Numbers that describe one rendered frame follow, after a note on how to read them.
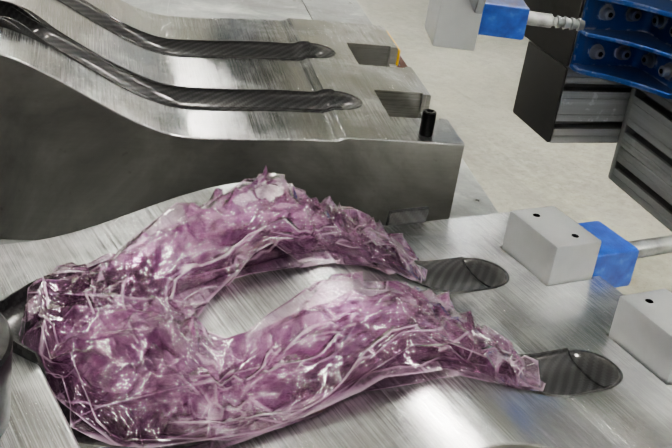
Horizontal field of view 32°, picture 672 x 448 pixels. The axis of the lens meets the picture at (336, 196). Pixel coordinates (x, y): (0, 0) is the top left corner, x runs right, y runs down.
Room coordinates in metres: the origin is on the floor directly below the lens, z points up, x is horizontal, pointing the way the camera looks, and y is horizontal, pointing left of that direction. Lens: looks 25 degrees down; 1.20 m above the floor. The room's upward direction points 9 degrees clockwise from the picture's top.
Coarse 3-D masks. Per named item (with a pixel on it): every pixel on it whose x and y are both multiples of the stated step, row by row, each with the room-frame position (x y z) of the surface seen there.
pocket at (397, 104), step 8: (384, 96) 0.85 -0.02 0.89; (392, 96) 0.85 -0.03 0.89; (400, 96) 0.85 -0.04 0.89; (408, 96) 0.85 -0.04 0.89; (416, 96) 0.86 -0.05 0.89; (424, 96) 0.85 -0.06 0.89; (384, 104) 0.85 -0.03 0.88; (392, 104) 0.85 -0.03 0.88; (400, 104) 0.85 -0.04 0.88; (408, 104) 0.85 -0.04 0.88; (416, 104) 0.86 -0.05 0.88; (424, 104) 0.85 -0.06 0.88; (392, 112) 0.85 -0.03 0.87; (400, 112) 0.85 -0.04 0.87; (408, 112) 0.85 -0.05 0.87; (416, 112) 0.86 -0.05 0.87
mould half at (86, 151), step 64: (0, 64) 0.69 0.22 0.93; (64, 64) 0.73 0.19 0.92; (128, 64) 0.81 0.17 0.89; (192, 64) 0.86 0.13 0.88; (256, 64) 0.87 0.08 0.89; (320, 64) 0.88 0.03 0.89; (0, 128) 0.69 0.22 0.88; (64, 128) 0.70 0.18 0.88; (128, 128) 0.71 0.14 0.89; (192, 128) 0.73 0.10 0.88; (256, 128) 0.75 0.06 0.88; (320, 128) 0.76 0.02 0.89; (384, 128) 0.77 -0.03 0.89; (448, 128) 0.79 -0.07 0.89; (0, 192) 0.69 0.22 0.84; (64, 192) 0.70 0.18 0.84; (128, 192) 0.71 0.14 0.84; (320, 192) 0.74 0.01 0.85; (384, 192) 0.75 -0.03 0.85; (448, 192) 0.76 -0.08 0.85
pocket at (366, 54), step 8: (352, 48) 0.95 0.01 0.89; (360, 48) 0.95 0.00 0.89; (368, 48) 0.96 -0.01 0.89; (376, 48) 0.96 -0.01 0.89; (384, 48) 0.96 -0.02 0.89; (392, 48) 0.96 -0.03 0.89; (360, 56) 0.96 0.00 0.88; (368, 56) 0.96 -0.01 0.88; (376, 56) 0.96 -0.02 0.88; (384, 56) 0.96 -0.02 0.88; (392, 56) 0.96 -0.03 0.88; (360, 64) 0.96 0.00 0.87; (368, 64) 0.96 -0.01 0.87; (376, 64) 0.96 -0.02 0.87; (384, 64) 0.96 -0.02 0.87; (392, 64) 0.96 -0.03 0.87
